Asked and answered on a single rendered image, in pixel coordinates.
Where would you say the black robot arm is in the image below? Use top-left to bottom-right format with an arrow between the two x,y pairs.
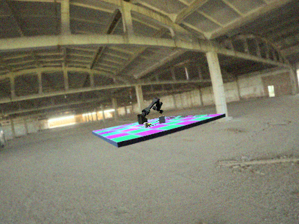
142,98 -> 163,117

